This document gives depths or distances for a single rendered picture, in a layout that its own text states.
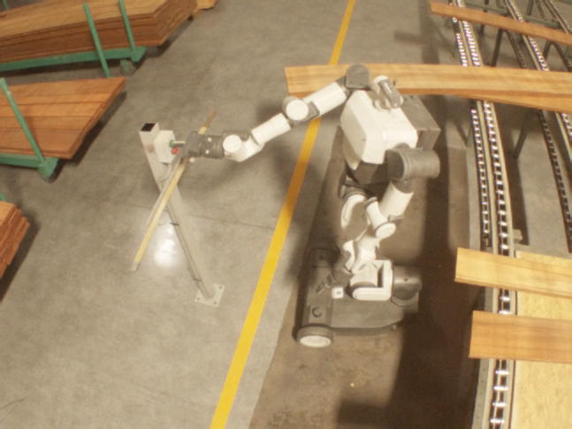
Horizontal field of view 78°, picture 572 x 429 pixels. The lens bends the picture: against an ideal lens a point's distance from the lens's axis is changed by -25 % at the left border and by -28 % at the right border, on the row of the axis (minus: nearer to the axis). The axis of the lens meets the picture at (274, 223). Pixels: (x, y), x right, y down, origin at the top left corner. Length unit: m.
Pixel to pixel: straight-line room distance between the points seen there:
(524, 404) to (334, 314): 1.26
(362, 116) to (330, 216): 1.55
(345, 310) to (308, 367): 0.38
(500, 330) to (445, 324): 0.97
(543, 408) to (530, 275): 0.58
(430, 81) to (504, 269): 1.26
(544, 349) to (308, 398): 1.31
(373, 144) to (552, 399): 1.23
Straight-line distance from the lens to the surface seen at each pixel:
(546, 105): 2.98
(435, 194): 3.21
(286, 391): 2.44
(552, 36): 4.15
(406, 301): 2.46
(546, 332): 1.84
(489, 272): 1.85
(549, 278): 1.97
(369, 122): 1.48
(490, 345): 1.71
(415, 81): 2.61
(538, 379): 1.81
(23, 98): 4.53
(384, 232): 1.58
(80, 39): 4.92
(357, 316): 2.42
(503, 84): 2.89
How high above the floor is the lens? 2.35
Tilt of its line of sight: 52 degrees down
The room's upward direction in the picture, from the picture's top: 8 degrees counter-clockwise
